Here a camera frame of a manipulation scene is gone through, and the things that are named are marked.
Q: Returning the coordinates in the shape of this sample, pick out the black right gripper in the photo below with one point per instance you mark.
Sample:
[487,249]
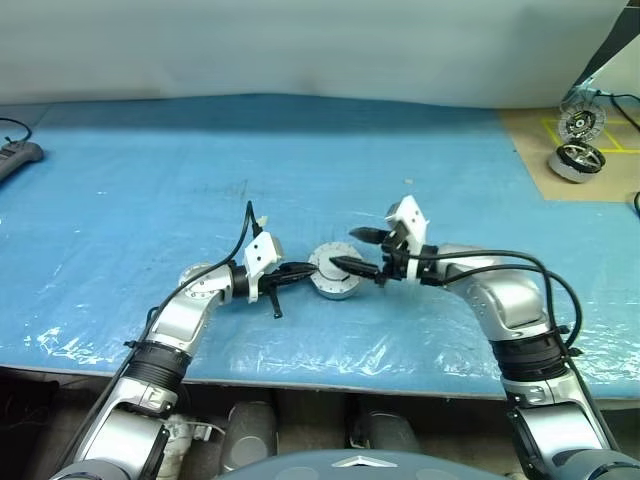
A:
[395,255]

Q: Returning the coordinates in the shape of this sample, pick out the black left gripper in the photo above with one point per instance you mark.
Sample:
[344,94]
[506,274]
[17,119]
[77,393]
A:
[270,282]

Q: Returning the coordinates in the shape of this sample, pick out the silver motor lid circuit board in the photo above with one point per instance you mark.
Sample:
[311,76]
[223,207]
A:
[327,255]

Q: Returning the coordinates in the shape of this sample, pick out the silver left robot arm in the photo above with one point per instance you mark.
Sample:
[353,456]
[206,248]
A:
[175,320]

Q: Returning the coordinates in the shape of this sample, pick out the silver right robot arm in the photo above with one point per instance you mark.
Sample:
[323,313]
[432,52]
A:
[510,300]

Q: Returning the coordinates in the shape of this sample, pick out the spare silver motor housing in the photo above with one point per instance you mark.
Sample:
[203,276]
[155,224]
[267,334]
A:
[565,171]

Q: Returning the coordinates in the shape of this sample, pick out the spare spoked rotor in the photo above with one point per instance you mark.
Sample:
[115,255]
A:
[582,157]

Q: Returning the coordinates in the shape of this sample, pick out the spare silver motor lid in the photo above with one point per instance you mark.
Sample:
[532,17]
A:
[582,121]

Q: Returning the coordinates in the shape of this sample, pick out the dark rounded shape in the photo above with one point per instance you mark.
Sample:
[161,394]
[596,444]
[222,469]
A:
[385,432]
[250,432]

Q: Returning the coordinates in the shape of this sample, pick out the brown cardboard sheet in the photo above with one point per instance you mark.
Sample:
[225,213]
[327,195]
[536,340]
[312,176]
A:
[530,150]

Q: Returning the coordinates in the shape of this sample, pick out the white plastic connector bundle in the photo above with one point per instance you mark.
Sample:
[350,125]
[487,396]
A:
[182,440]

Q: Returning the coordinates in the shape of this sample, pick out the blue-grey robot torso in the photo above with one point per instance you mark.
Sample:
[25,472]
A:
[360,467]

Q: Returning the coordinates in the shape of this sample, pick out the yellow tape grid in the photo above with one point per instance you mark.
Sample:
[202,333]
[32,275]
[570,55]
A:
[617,149]

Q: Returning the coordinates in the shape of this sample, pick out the black handheld device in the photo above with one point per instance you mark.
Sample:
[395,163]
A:
[20,152]

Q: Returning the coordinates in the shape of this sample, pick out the black stand leg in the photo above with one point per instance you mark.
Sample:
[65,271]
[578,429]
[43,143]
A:
[602,47]

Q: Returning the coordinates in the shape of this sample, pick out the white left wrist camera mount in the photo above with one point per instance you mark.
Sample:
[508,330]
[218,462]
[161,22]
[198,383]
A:
[260,252]

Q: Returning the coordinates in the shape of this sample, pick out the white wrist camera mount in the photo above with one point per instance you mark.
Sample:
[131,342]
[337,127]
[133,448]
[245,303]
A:
[412,215]
[260,252]

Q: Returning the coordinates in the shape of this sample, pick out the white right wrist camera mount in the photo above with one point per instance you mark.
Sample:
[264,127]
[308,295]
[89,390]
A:
[412,215]

